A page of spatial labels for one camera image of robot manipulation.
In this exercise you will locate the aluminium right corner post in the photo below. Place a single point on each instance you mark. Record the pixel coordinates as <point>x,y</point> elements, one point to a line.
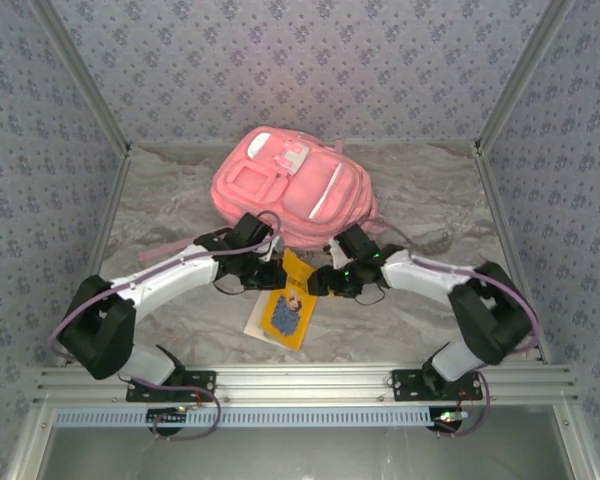
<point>525,75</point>

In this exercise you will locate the aluminium rear rail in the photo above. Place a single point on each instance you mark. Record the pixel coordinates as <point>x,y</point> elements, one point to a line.
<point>180,144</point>

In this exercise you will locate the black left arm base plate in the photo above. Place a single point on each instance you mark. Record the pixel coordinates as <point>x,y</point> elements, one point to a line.
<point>200,385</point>

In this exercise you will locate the aluminium mounting rail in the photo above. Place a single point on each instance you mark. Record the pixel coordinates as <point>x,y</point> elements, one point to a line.
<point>300,382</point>

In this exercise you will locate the aluminium left corner post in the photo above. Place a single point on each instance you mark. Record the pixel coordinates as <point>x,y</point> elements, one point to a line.
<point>80,75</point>

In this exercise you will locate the yellow book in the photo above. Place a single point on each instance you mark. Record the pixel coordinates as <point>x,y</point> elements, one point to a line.
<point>285,320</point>

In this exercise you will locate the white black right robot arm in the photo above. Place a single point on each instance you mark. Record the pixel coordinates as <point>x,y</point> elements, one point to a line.
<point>420,272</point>

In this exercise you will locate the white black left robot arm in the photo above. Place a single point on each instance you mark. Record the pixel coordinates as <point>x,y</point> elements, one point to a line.
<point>175,275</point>

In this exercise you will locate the aluminium left side rail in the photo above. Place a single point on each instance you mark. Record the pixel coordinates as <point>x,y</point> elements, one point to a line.
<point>92,260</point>

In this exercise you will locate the pink backpack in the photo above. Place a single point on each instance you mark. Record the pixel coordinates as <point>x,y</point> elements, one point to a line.
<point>260,190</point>

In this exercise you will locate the left controller board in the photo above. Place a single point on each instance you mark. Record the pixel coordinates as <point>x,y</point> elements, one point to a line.
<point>167,414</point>

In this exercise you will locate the aluminium corner post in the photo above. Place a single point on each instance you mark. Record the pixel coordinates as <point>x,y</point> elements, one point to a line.
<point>525,75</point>
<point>80,75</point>

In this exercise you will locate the aluminium right side rail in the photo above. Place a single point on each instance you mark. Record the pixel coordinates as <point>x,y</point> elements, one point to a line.
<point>510,260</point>

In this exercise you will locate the controller board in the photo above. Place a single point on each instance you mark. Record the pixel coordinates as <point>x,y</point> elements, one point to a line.
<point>167,414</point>
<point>450,417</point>

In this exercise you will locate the right controller board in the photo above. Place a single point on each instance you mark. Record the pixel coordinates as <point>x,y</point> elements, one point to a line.
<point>450,417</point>

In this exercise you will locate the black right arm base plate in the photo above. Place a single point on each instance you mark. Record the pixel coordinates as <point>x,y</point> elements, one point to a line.
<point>410,385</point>

